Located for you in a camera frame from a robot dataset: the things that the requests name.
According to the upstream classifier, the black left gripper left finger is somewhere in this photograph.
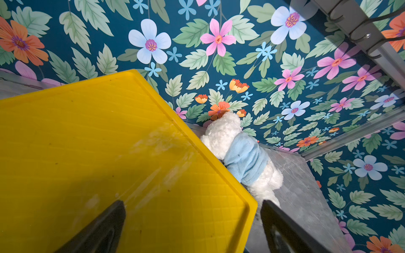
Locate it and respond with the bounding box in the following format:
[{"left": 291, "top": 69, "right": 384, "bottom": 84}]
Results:
[{"left": 56, "top": 200, "right": 126, "bottom": 253}]

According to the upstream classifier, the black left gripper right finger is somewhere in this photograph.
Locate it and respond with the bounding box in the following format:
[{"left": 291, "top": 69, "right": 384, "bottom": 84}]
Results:
[{"left": 260, "top": 200, "right": 329, "bottom": 253}]

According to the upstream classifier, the yellow drawer cabinet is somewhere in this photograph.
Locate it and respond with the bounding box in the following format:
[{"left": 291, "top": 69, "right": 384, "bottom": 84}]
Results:
[{"left": 1, "top": 70, "right": 257, "bottom": 253}]

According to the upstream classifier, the white teddy bear blue shirt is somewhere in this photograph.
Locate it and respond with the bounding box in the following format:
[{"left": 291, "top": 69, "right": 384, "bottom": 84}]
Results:
[{"left": 200, "top": 112, "right": 284, "bottom": 207}]

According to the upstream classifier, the black hook rail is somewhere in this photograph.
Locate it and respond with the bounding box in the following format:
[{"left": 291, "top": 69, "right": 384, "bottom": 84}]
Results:
[{"left": 313, "top": 1, "right": 405, "bottom": 60}]

